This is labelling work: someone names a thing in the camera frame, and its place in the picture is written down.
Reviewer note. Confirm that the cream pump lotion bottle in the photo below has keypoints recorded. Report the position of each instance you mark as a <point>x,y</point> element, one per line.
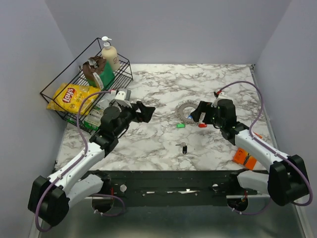
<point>109,53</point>

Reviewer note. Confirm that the black wire rack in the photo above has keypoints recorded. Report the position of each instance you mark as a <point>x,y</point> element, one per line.
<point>73,74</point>

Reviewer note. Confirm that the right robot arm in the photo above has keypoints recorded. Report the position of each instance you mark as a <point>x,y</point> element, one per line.
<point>287,178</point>

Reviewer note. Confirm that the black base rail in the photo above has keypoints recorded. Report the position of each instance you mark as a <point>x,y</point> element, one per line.
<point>160,188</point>

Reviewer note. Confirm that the yellow Lays chip bag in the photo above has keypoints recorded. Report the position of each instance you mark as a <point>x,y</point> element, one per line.
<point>69,97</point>

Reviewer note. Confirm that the brown and green bag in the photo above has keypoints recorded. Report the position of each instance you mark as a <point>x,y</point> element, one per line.
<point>98,72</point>

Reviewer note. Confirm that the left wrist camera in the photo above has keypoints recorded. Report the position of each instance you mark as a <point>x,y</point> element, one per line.
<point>123,95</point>

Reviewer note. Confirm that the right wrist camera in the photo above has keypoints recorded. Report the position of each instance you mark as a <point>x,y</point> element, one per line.
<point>220,95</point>

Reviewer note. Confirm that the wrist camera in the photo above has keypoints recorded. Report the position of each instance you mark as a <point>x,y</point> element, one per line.
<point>220,95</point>
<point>123,95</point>

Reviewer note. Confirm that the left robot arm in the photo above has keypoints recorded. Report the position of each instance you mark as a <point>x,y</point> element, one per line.
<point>51,198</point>

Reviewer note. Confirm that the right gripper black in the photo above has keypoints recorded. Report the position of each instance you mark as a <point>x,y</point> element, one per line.
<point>204,107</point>

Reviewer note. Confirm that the metal disc with keyrings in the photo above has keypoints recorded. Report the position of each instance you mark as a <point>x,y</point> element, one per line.
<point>183,110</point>

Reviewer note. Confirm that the key with black fob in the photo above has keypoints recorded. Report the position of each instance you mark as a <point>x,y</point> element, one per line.
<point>184,147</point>

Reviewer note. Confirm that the green key tag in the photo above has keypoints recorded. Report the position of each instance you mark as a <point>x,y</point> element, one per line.
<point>180,125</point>

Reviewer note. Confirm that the white green package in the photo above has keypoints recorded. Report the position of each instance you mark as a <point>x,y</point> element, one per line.
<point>93,120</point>

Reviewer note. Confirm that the red key tag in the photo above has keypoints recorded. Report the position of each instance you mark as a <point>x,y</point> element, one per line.
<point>202,125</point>

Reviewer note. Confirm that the orange box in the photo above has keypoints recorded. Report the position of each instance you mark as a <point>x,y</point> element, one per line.
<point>244,159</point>

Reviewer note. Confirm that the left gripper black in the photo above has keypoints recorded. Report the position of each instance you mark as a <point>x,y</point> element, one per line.
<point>144,116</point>

